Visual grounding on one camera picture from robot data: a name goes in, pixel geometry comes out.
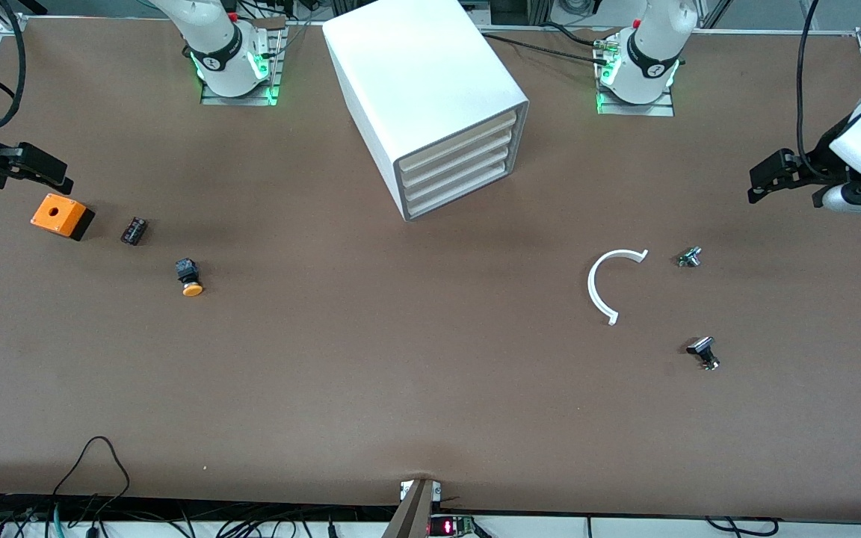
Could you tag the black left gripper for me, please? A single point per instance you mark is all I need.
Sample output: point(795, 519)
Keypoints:
point(812, 164)

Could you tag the orange push button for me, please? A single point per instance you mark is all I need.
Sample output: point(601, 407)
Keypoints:
point(191, 288)

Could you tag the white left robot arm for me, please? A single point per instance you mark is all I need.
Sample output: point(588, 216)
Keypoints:
point(647, 52)

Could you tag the small black connector block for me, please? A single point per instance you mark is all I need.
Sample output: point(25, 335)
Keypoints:
point(134, 231)

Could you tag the red digit display device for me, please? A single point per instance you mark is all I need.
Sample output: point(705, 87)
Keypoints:
point(451, 526)

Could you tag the brown mounting beam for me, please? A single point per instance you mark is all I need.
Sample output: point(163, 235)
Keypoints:
point(409, 515)

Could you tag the orange black button enclosure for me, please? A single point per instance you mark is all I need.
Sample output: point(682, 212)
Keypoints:
point(57, 213)

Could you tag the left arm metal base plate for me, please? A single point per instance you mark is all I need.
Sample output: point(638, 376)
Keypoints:
point(640, 110)

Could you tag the black metal switch component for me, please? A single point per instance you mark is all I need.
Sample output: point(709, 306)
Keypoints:
point(702, 347)

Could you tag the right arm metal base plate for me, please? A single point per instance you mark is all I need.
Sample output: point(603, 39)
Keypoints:
point(240, 101)

